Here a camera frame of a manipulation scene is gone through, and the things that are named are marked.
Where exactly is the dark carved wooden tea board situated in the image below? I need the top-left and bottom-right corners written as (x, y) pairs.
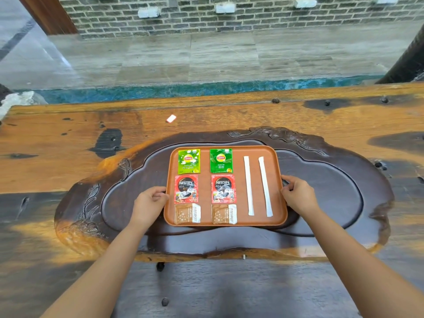
top-left (54, 126), bottom-right (395, 259)

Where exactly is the person's right hand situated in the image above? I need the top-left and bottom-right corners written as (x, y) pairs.
top-left (280, 175), bottom-right (320, 216)

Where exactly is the brown sugar packet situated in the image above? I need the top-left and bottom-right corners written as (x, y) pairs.
top-left (174, 203), bottom-right (201, 225)
top-left (211, 204), bottom-right (238, 225)

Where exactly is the red instant coffee packet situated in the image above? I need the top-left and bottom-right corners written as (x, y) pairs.
top-left (174, 174), bottom-right (199, 204)
top-left (211, 174), bottom-right (237, 204)

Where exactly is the white rock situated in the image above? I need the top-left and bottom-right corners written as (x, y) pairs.
top-left (0, 91), bottom-right (49, 121)

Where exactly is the person's left hand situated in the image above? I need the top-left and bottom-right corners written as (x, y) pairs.
top-left (130, 186), bottom-right (170, 229)

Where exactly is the white paper-wrapped stirrer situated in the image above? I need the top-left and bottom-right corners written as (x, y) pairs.
top-left (243, 156), bottom-right (255, 216)
top-left (258, 156), bottom-right (274, 218)

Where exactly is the person's left forearm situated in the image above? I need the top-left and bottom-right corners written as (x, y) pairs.
top-left (40, 215), bottom-right (151, 318)

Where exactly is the dark green tea bag packet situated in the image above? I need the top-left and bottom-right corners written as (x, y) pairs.
top-left (210, 148), bottom-right (234, 174)

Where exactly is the person's right forearm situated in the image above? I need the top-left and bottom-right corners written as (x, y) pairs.
top-left (303, 204), bottom-right (424, 318)

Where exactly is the dark wooden post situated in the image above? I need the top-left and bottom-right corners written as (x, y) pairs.
top-left (376, 29), bottom-right (424, 85)

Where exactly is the light green tea bag packet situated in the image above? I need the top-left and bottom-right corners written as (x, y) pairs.
top-left (178, 149), bottom-right (201, 175)

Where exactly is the reddish brown wooden post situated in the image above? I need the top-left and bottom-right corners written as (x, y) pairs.
top-left (17, 0), bottom-right (79, 36)

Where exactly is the brown rectangular tray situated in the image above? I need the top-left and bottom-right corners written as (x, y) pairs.
top-left (164, 145), bottom-right (288, 227)

